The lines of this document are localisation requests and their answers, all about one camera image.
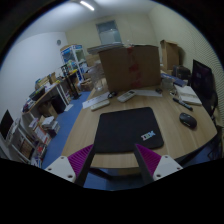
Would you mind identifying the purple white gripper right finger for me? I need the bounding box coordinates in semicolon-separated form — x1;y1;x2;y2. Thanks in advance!
134;144;182;184

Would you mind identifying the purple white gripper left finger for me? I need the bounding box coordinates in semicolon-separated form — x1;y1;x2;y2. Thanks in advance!
46;145;95;186

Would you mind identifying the black IBM mouse pad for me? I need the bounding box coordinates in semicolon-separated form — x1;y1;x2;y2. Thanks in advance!
94;107;164;153

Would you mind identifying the black computer mouse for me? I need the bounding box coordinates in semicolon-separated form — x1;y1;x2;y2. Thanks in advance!
179;113;197;129

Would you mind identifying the low bookshelf with books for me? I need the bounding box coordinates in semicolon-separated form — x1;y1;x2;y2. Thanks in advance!
6;118;52;166

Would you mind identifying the white long remote control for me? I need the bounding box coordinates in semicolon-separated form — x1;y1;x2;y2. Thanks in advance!
90;100;110;111

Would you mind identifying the black marker pen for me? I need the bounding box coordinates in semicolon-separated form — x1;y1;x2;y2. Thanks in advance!
173;98;193;111

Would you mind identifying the cluttered side desk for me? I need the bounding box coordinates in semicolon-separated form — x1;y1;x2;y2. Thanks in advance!
22;81;69;115

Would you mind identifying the white open notebook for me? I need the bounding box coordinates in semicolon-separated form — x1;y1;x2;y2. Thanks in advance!
175;86;202;105

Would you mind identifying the black computer monitor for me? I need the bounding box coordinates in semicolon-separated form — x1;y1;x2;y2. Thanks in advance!
191;59;215;109

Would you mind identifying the large brown cardboard box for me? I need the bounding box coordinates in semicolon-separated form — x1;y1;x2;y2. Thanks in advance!
99;45;161;92

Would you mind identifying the blue white display cabinet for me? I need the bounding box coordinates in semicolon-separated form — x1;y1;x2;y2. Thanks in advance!
60;44;88;82

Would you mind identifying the tall cardboard box background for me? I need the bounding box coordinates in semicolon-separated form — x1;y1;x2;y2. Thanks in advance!
160;40;179;70

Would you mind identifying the ceiling light tube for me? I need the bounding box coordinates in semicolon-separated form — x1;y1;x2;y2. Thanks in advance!
80;1;95;11

